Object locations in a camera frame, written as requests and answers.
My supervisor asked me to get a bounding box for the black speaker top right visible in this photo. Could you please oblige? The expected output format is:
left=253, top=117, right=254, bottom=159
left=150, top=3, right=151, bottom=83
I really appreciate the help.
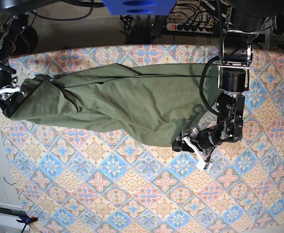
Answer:
left=273, top=15, right=284, bottom=35

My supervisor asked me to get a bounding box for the black round stool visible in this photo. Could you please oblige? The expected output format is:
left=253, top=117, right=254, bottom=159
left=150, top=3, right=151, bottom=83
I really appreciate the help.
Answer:
left=15, top=26, right=38, bottom=56

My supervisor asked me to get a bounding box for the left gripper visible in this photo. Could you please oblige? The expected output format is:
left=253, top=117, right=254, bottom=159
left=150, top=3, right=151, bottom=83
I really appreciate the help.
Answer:
left=172, top=128, right=221, bottom=158

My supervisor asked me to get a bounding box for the olive green t-shirt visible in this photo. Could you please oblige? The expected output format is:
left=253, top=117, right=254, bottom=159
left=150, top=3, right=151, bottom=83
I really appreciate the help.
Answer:
left=11, top=64, right=206, bottom=147

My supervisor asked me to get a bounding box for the patterned tile tablecloth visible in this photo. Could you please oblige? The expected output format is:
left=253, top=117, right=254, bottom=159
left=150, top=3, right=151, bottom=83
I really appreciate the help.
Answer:
left=0, top=50, right=284, bottom=233

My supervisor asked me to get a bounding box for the power strip with red switch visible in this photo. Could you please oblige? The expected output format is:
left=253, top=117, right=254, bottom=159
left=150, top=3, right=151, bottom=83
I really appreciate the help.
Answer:
left=166, top=23, right=212, bottom=34

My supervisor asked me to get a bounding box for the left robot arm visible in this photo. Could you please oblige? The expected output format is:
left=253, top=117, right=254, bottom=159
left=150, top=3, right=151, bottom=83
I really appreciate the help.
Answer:
left=172, top=0, right=284, bottom=156

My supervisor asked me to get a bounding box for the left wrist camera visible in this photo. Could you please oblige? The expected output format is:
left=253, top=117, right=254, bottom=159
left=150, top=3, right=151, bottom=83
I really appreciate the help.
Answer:
left=197, top=159, right=213, bottom=171

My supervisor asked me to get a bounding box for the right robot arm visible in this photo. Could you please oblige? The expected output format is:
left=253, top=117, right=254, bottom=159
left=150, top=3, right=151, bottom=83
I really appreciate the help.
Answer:
left=0, top=0, right=76, bottom=118

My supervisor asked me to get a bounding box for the blue orange clamp lower left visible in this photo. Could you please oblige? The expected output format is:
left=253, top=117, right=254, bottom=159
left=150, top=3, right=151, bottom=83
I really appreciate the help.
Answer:
left=17, top=216, right=38, bottom=225

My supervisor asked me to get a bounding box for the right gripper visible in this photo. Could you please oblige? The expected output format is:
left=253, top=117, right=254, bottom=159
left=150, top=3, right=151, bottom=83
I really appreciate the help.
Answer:
left=0, top=65, right=27, bottom=118

